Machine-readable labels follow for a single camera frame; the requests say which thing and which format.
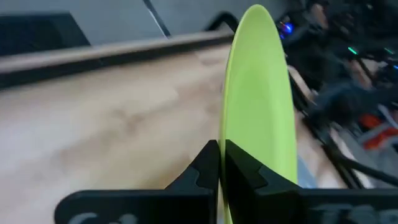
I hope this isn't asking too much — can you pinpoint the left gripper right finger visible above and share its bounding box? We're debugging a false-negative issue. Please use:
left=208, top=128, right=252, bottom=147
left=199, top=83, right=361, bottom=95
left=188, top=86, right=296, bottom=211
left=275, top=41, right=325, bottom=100
left=223, top=139, right=398, bottom=224

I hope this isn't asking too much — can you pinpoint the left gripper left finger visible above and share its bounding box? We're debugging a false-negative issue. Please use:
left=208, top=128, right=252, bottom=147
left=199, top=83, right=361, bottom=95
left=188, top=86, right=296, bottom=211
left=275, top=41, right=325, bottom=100
left=54, top=139, right=222, bottom=224

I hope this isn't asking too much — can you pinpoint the lime green round plate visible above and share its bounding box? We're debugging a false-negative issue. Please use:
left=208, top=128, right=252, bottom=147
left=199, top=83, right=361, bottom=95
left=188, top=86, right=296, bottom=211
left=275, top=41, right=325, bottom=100
left=218, top=3, right=299, bottom=224

